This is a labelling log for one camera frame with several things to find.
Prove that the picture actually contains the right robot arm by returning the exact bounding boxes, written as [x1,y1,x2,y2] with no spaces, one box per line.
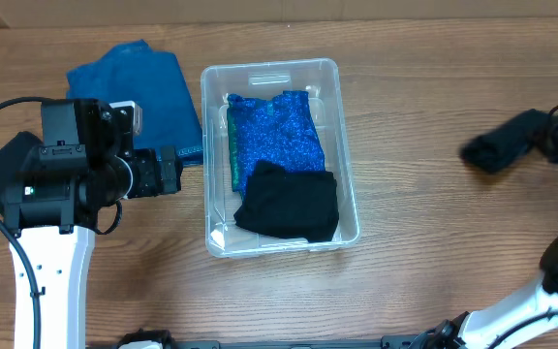
[411,105,558,349]

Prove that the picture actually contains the clear plastic storage bin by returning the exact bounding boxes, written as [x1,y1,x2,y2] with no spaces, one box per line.
[201,58,360,258]

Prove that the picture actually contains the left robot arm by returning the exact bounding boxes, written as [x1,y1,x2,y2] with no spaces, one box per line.
[2,99,182,348]

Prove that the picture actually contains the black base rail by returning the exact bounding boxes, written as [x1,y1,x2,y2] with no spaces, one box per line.
[111,329,434,349]

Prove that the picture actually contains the sparkly blue green garment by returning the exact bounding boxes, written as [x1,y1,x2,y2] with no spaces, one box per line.
[226,90,326,196]

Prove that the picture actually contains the folded blue denim jeans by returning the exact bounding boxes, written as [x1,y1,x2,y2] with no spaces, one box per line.
[67,40,203,167]

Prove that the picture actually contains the black cloth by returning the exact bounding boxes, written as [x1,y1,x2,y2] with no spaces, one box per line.
[0,131,42,213]
[459,109,550,175]
[234,160,339,243]

